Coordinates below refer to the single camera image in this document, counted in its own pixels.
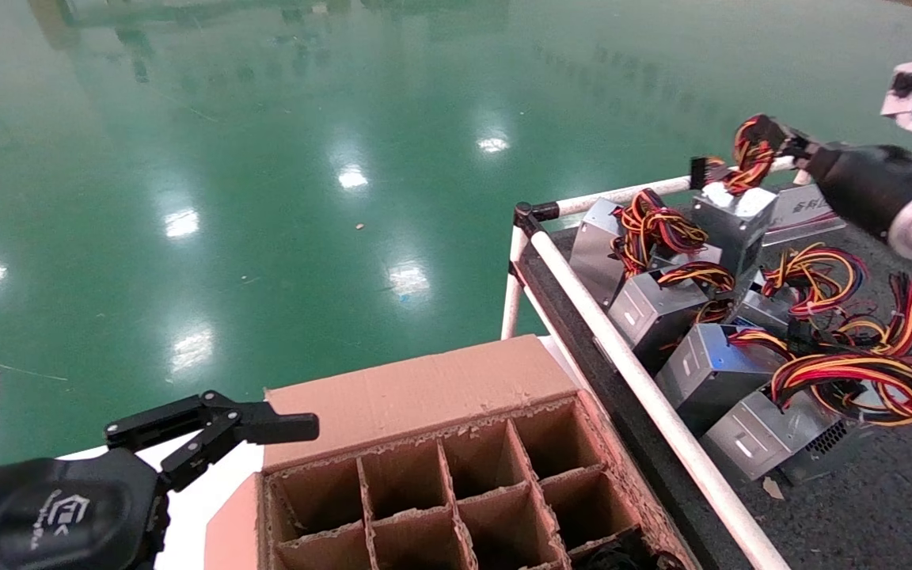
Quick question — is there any clear acrylic label sign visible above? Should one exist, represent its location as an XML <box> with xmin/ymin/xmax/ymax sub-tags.
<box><xmin>765</xmin><ymin>184</ymin><xmax>849</xmax><ymax>246</ymax></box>

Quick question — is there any white pipe-framed cart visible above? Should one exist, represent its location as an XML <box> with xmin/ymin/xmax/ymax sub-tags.
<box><xmin>519</xmin><ymin>186</ymin><xmax>912</xmax><ymax>570</ymax></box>

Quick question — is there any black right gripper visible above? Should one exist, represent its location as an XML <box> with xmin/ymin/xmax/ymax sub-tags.
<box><xmin>763</xmin><ymin>117</ymin><xmax>912</xmax><ymax>242</ymax></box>

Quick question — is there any brown cardboard box with dividers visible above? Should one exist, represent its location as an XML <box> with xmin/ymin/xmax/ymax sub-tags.
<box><xmin>204</xmin><ymin>335</ymin><xmax>698</xmax><ymax>570</ymax></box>

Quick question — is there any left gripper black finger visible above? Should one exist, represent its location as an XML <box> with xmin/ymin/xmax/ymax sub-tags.
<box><xmin>104</xmin><ymin>390</ymin><xmax>320</xmax><ymax>493</ymax></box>

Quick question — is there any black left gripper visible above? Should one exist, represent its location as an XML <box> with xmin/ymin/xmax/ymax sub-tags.
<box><xmin>0</xmin><ymin>448</ymin><xmax>171</xmax><ymax>570</ymax></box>

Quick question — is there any silver power supply with cables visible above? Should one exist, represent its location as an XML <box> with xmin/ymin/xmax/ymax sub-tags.
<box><xmin>650</xmin><ymin>242</ymin><xmax>724</xmax><ymax>276</ymax></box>
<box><xmin>569</xmin><ymin>188</ymin><xmax>710</xmax><ymax>308</ymax></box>
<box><xmin>739</xmin><ymin>242</ymin><xmax>870</xmax><ymax>335</ymax></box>
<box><xmin>608</xmin><ymin>263</ymin><xmax>736</xmax><ymax>371</ymax></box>
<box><xmin>701</xmin><ymin>352</ymin><xmax>912</xmax><ymax>485</ymax></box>
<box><xmin>690</xmin><ymin>113</ymin><xmax>780</xmax><ymax>278</ymax></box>
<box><xmin>656</xmin><ymin>273</ymin><xmax>912</xmax><ymax>435</ymax></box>

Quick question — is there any power supply with black cables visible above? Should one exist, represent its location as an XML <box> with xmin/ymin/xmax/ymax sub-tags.
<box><xmin>583</xmin><ymin>529</ymin><xmax>686</xmax><ymax>570</ymax></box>

